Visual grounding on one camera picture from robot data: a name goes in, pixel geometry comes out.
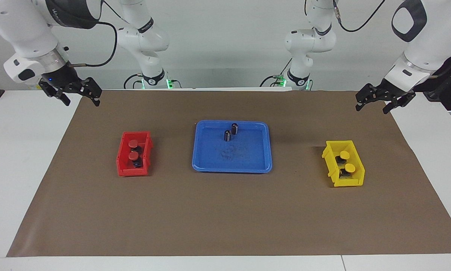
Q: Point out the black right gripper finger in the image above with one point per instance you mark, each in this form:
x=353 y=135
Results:
x=93 y=89
x=61 y=97

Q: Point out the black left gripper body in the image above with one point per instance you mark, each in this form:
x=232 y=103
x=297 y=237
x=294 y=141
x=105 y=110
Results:
x=393 y=94

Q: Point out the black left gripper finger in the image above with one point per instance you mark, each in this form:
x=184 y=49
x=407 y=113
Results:
x=396 y=102
x=367 y=94

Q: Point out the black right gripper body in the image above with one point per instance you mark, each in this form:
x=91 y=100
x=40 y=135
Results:
x=61 y=81

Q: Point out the yellow push button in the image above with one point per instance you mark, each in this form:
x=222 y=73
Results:
x=349 y=168
x=344 y=154

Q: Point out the red push button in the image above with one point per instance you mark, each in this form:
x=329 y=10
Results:
x=133 y=143
x=134 y=156

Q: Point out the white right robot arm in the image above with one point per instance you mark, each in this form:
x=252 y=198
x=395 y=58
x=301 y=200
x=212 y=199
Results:
x=26 y=34

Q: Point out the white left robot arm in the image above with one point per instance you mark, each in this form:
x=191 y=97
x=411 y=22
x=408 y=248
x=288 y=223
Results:
x=425 y=45

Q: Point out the yellow plastic bin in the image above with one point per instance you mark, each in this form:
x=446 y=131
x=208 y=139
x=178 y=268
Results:
x=331 y=165

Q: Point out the red plastic bin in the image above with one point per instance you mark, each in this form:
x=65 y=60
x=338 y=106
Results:
x=129 y=171

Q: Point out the blue plastic tray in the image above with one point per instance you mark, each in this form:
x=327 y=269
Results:
x=248 y=154

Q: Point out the black cylindrical capacitor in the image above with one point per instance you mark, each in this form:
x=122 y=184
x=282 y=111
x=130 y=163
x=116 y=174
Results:
x=227 y=136
x=234 y=128

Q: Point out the brown paper mat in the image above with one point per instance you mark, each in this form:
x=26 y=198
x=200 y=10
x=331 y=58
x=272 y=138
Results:
x=225 y=214

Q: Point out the white wall socket box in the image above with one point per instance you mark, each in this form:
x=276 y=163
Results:
x=34 y=86

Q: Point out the black camera stand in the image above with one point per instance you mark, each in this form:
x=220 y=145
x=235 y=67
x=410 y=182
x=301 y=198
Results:
x=442 y=90

